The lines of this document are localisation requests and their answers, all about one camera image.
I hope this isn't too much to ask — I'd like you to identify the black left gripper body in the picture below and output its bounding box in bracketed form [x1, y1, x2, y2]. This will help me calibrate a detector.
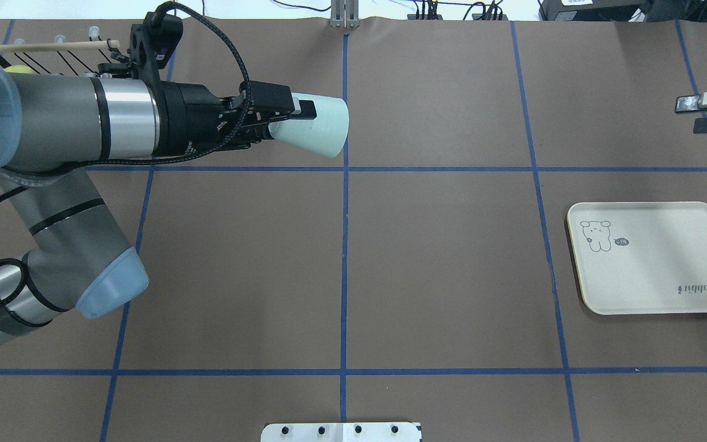
[155, 81, 296, 158]

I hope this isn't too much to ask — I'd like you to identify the mint green cup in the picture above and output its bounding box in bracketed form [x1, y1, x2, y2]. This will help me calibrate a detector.
[268, 92, 350, 158]

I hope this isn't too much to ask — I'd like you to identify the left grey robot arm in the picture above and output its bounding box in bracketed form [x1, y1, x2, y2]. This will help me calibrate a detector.
[0, 69, 320, 346]

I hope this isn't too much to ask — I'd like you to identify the cream rabbit print tray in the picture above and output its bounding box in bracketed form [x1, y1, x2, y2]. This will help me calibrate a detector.
[566, 201, 707, 316]

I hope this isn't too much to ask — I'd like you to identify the yellow cup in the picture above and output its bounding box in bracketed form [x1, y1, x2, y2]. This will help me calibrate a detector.
[4, 65, 34, 74]

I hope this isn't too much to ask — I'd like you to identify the black equipment box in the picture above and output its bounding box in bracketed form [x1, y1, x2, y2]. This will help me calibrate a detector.
[538, 1, 707, 23]

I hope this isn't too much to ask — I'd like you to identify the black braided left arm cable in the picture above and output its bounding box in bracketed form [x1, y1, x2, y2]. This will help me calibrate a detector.
[0, 1, 253, 228]

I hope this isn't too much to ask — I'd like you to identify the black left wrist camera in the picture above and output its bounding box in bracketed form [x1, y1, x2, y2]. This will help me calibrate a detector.
[129, 2, 184, 86]

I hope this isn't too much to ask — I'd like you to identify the grey aluminium post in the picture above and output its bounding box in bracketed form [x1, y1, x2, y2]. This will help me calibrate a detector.
[330, 0, 361, 29]

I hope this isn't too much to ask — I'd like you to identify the black wire cup rack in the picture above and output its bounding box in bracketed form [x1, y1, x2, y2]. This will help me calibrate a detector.
[0, 26, 128, 77]

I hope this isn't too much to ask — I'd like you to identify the white metal mount base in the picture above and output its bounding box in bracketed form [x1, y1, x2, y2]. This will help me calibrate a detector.
[259, 422, 423, 441]

